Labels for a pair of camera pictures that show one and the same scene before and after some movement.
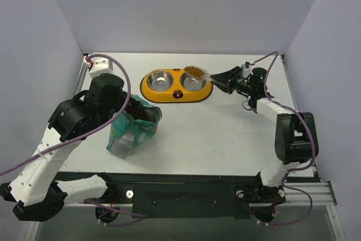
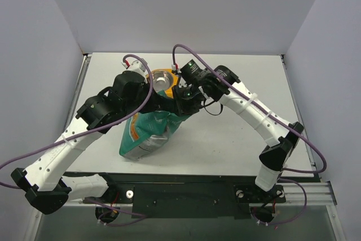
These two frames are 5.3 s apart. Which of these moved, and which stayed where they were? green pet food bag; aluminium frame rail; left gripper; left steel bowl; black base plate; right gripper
Moved: right gripper; green pet food bag; left gripper
Stayed: left steel bowl; black base plate; aluminium frame rail
